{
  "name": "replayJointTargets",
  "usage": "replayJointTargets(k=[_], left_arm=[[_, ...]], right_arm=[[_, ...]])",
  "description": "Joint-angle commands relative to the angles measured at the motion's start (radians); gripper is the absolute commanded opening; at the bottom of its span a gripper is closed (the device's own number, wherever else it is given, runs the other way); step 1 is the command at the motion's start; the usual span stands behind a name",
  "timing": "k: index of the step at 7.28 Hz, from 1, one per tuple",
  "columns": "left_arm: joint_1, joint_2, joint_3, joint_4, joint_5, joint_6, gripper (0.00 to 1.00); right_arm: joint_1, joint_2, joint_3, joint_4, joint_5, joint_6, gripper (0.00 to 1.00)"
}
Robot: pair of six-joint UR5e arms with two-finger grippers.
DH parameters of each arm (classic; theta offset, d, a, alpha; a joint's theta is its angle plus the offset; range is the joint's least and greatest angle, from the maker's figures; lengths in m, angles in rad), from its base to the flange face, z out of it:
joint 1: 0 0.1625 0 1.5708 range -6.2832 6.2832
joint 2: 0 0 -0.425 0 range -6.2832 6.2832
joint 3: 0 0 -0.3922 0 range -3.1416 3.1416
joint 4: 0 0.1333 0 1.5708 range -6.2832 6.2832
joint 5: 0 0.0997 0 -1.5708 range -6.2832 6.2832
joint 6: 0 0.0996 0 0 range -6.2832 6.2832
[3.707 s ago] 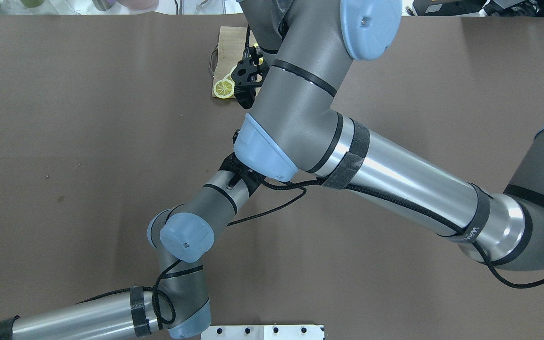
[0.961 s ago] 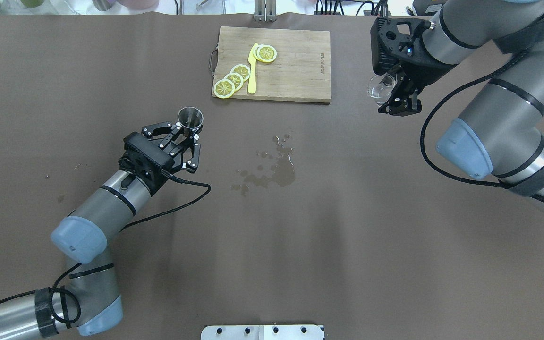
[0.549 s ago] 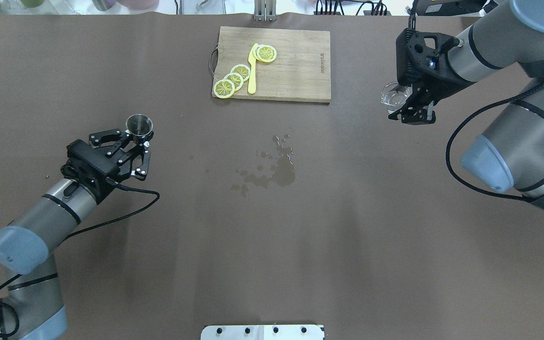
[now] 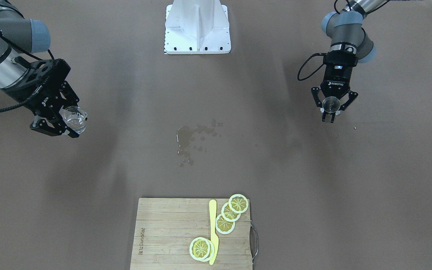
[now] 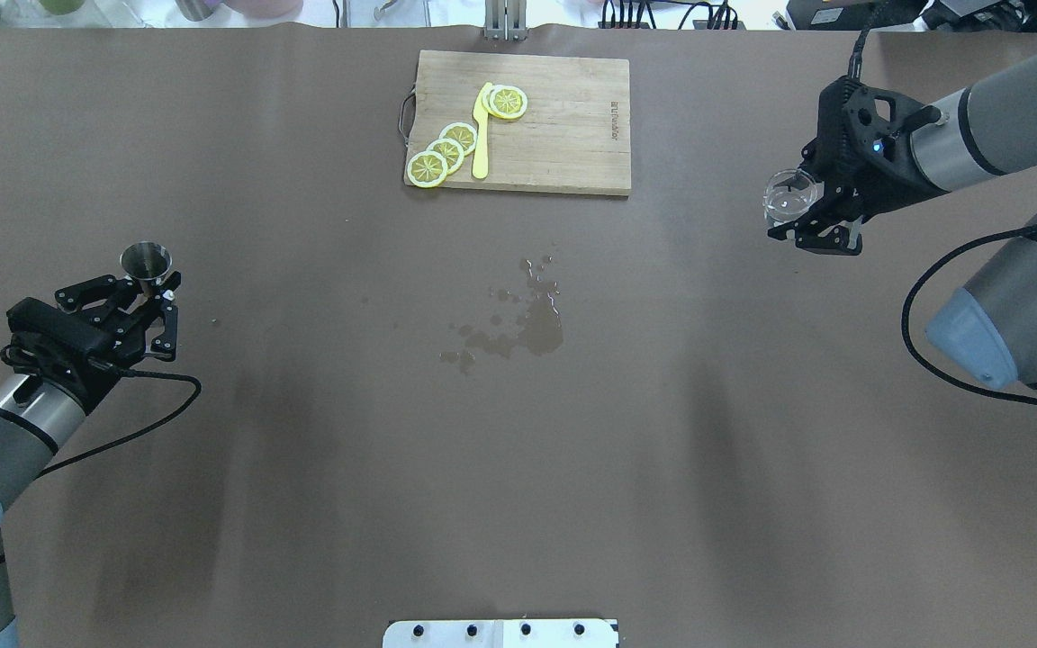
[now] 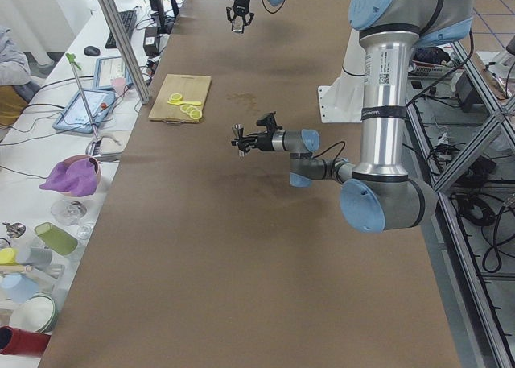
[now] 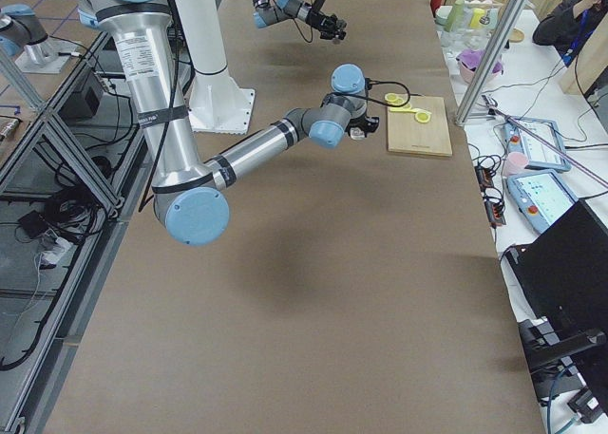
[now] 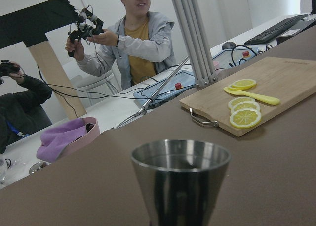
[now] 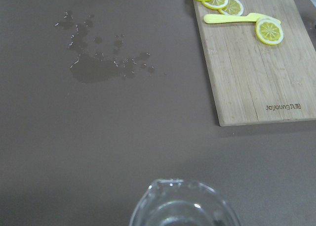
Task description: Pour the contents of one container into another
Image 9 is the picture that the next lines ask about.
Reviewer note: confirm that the clear glass measuring cup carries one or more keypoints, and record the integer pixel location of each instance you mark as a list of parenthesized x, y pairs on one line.
[(177, 202)]

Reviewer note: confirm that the lemon slice front bottom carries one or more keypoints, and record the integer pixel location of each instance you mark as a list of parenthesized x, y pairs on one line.
[(269, 32)]

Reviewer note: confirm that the yellow plastic knife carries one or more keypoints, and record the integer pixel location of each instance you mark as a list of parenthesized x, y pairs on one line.
[(220, 18)]

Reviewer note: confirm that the lemon slice behind bottom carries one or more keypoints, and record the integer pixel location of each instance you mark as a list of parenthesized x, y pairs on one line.
[(268, 18)]

